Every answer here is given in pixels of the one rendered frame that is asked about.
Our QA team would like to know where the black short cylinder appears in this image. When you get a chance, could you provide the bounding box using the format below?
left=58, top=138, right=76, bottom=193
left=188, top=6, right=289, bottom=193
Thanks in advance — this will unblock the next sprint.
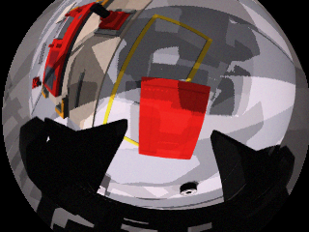
left=179, top=183, right=197, bottom=196

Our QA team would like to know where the cream flat slab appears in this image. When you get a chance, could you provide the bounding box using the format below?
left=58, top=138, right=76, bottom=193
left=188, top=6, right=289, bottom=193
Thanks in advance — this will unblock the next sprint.
left=55, top=3, right=76, bottom=24

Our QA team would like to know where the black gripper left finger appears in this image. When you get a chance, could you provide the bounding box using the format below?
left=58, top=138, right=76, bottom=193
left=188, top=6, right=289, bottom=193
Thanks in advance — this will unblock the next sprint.
left=43, top=117, right=128, bottom=192

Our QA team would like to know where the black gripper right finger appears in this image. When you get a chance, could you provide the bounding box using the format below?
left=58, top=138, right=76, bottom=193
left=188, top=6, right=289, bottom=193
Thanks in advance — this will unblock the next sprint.
left=210, top=129, right=281, bottom=202

